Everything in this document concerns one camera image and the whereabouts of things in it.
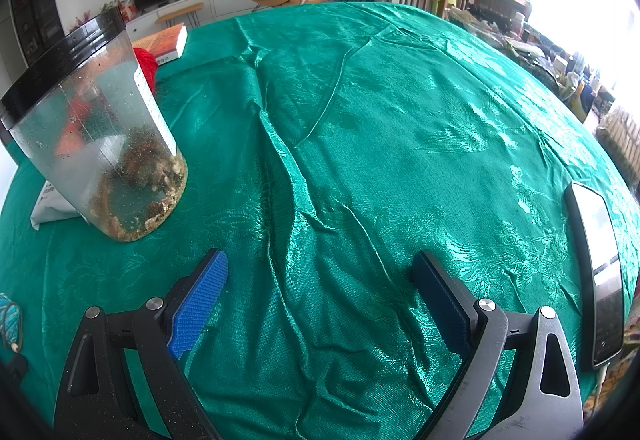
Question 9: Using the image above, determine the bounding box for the pile of household clutter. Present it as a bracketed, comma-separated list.
[447, 2, 616, 121]

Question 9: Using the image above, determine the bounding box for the wooden bench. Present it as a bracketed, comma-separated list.
[155, 3, 205, 28]

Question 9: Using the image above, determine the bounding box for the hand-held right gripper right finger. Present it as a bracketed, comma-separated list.
[411, 250, 585, 440]

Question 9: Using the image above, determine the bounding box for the black smartphone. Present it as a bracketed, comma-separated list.
[564, 181, 626, 370]

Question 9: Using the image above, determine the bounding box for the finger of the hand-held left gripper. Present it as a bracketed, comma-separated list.
[0, 352, 29, 387]

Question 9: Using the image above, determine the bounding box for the green patterned tablecloth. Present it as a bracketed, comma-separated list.
[0, 1, 640, 440]

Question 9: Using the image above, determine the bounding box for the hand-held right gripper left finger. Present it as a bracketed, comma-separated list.
[52, 249, 229, 440]

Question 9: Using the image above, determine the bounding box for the dark display cabinet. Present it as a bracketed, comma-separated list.
[7, 0, 66, 65]

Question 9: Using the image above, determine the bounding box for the beige radiator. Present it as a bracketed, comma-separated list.
[595, 107, 640, 175]

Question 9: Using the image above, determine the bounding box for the teal striped pouch with cord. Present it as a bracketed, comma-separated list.
[0, 292, 25, 353]

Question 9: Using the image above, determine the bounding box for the red yarn ball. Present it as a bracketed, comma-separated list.
[132, 47, 158, 93]

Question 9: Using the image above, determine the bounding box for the clear jar with black lid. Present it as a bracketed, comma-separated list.
[0, 6, 188, 243]

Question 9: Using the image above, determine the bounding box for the orange book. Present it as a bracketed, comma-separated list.
[131, 24, 188, 63]

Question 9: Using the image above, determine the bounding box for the white grey plastic packet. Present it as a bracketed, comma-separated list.
[29, 180, 81, 231]

